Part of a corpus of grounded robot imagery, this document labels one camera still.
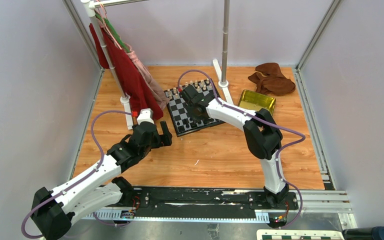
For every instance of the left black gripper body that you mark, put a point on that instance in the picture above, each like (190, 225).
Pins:
(158, 140)

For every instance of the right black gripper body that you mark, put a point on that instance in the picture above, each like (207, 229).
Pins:
(193, 115)

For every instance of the yellow transparent tray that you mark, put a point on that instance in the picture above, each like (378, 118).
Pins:
(256, 101)

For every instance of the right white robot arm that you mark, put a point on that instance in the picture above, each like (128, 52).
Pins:
(263, 139)

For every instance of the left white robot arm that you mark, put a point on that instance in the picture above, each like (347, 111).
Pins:
(55, 211)

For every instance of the black white chessboard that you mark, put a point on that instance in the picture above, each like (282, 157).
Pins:
(182, 120)

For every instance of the pink hanging garment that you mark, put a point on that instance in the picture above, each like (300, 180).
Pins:
(156, 90)

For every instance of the red hanging garment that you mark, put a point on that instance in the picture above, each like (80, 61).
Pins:
(131, 80)

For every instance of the brown cloth pile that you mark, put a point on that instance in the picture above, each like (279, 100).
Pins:
(269, 79)

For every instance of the green clothes hanger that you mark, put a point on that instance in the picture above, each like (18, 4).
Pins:
(112, 28)

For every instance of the white clothes rack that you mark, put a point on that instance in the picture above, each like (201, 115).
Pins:
(92, 7)

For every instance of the dark blue object corner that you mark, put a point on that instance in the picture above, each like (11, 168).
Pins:
(371, 233)

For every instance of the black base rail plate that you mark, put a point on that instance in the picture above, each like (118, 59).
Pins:
(224, 204)

